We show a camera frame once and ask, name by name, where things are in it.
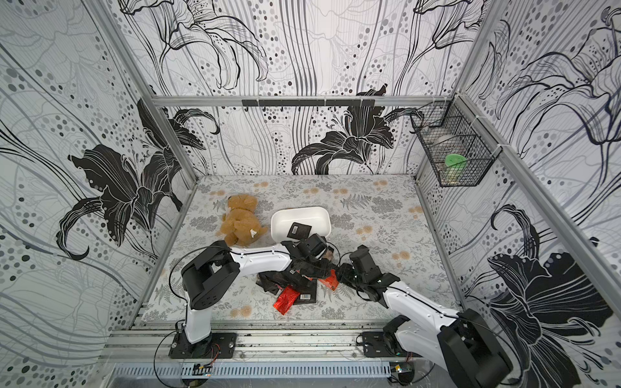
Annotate brown teddy bear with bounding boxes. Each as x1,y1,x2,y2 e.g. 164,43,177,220
220,194,268,247

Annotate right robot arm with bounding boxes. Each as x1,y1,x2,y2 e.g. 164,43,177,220
335,245,514,387

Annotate red foil tea bag lower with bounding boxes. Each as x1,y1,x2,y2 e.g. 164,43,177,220
273,286,301,315

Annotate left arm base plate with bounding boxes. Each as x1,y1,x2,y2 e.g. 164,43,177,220
168,331,237,360

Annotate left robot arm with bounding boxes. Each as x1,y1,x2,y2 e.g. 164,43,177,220
181,234,336,345

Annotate white plastic storage box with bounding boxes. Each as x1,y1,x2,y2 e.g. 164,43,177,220
270,206,332,243

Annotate green lid cup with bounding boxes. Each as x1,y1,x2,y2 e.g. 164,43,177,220
445,154,468,184

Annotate black wire basket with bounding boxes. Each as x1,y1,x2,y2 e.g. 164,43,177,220
409,97,497,188

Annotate black barcode tea bag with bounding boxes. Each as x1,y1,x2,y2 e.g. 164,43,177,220
287,222,312,240
294,280,318,306

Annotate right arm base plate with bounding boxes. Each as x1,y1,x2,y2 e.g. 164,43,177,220
356,331,412,358

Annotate black tea bag pile left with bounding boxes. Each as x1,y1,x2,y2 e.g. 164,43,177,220
256,272,293,295

